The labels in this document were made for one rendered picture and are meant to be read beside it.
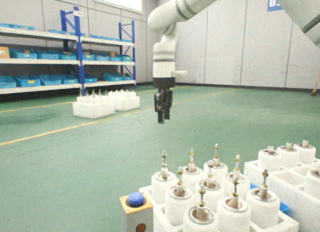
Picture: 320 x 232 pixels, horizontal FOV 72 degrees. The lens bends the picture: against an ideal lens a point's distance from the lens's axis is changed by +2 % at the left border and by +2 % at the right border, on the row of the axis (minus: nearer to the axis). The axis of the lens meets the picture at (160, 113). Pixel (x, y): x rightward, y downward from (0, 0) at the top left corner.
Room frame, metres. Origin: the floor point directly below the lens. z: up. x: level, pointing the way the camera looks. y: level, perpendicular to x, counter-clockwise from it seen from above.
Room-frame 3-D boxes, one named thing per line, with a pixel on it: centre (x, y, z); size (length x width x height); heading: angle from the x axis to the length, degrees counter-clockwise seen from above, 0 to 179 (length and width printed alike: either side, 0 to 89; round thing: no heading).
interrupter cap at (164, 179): (0.75, -0.02, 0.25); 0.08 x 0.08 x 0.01
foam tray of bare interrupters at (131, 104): (3.45, 0.61, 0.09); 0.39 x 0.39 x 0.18; 56
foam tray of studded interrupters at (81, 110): (2.96, 0.91, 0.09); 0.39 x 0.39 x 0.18; 60
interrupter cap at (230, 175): (0.74, -0.28, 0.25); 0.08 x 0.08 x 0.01
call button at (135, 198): (0.50, 0.06, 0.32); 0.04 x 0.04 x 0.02
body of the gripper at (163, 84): (0.74, -0.01, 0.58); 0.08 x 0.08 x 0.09
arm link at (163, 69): (0.74, -0.03, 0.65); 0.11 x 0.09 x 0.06; 71
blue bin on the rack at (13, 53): (4.50, 2.74, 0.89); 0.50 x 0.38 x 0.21; 54
